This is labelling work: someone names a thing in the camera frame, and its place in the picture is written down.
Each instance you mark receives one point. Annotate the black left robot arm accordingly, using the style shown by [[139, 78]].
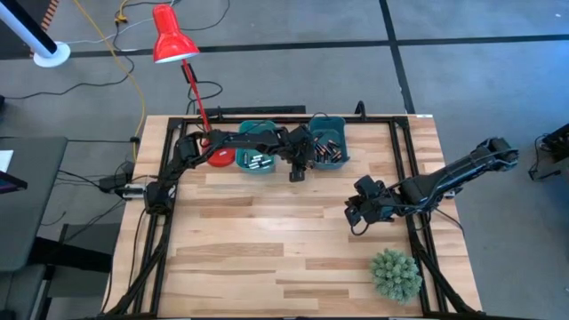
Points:
[[231, 141]]

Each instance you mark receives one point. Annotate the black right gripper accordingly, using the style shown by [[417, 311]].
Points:
[[378, 202]]

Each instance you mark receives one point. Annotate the black table clamp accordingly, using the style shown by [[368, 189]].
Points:
[[360, 110]]

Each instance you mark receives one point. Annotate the blue grey plastic bin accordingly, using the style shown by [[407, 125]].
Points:
[[329, 151]]

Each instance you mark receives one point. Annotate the white paper sheet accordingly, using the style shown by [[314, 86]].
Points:
[[4, 160]]

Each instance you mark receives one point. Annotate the black power adapter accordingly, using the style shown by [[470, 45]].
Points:
[[111, 182]]

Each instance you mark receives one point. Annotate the white pole round base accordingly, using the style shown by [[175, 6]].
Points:
[[44, 46]]

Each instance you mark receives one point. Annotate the red camera stand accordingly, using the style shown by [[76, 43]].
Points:
[[173, 40]]

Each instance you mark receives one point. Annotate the dark grey desk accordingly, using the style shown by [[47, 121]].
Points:
[[26, 200]]

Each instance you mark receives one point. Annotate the teal green plastic bin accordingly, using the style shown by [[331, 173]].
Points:
[[255, 166]]

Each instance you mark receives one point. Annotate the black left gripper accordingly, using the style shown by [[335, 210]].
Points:
[[297, 149]]

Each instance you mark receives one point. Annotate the copper-top black battery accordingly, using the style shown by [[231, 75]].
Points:
[[336, 156], [321, 156], [333, 143], [321, 146], [330, 152]]

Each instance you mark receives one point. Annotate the silver battery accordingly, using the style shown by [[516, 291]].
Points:
[[266, 162], [266, 167], [246, 156], [254, 158], [253, 165]]

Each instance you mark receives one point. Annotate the green artificial spiky plant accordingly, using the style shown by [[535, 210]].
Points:
[[395, 275]]

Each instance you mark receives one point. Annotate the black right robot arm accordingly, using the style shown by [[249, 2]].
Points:
[[458, 173]]

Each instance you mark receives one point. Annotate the black floor equipment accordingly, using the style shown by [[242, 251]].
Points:
[[555, 144]]

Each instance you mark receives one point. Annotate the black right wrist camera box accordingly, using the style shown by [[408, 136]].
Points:
[[368, 186]]

